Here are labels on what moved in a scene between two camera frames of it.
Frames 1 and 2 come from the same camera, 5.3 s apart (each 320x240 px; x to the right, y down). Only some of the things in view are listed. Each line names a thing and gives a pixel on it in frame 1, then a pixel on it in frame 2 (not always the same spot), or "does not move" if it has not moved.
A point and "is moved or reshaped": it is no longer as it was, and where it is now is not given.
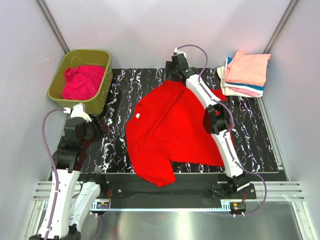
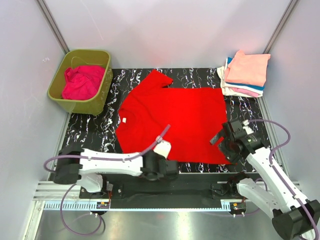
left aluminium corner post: x=53 y=26 does not move
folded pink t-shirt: x=246 y=92 does not move
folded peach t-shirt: x=247 y=69 does not move
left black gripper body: x=94 y=133 -> x=160 y=157
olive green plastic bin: x=84 y=77 does not move
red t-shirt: x=167 y=126 is moved or reshaped
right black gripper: x=168 y=67 -> x=231 y=157
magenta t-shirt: x=81 y=83 does not move
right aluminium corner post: x=280 y=27 does not move
